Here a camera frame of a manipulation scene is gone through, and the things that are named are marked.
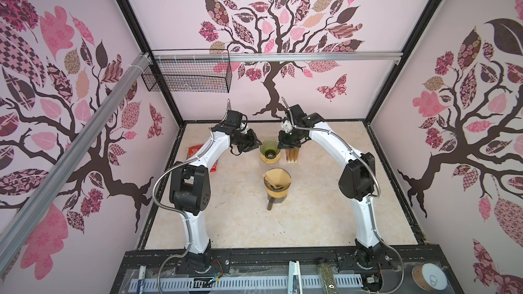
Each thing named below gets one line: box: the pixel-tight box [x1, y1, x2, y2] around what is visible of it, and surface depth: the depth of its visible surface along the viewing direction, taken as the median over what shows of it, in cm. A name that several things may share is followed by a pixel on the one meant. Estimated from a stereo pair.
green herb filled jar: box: [317, 261, 338, 294], surface depth 69 cm
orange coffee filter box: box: [285, 148, 294, 163], surface depth 105 cm
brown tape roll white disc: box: [411, 262, 448, 292], surface depth 67 cm
